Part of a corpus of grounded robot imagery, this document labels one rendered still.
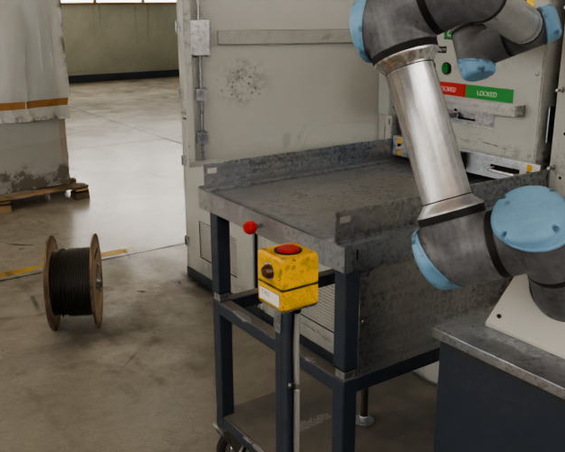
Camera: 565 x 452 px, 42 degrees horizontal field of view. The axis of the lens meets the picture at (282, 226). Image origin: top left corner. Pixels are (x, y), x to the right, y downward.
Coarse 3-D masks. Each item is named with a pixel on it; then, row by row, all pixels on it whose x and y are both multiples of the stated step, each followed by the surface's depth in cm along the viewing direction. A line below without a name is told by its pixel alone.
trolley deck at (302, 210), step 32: (224, 192) 191; (256, 192) 191; (288, 192) 191; (320, 192) 191; (352, 192) 191; (384, 192) 191; (416, 192) 191; (288, 224) 164; (320, 224) 164; (320, 256) 155; (352, 256) 149; (384, 256) 155
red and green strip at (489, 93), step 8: (448, 88) 206; (456, 88) 204; (464, 88) 202; (472, 88) 200; (480, 88) 197; (488, 88) 195; (496, 88) 193; (464, 96) 202; (472, 96) 200; (480, 96) 198; (488, 96) 196; (496, 96) 193; (504, 96) 191; (512, 96) 189
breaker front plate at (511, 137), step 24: (456, 72) 203; (504, 72) 190; (528, 72) 184; (456, 96) 205; (528, 96) 185; (456, 120) 206; (480, 120) 199; (504, 120) 193; (528, 120) 186; (480, 144) 201; (504, 144) 194; (528, 144) 188
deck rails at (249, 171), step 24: (360, 144) 221; (384, 144) 226; (216, 168) 194; (240, 168) 199; (264, 168) 203; (288, 168) 208; (312, 168) 213; (336, 168) 217; (480, 192) 172; (504, 192) 177; (336, 216) 149; (360, 216) 152; (384, 216) 156; (408, 216) 160; (336, 240) 150
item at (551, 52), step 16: (560, 0) 177; (560, 16) 179; (560, 48) 182; (544, 64) 180; (560, 64) 183; (544, 80) 181; (544, 96) 183; (544, 112) 184; (544, 128) 186; (544, 144) 187; (544, 160) 189
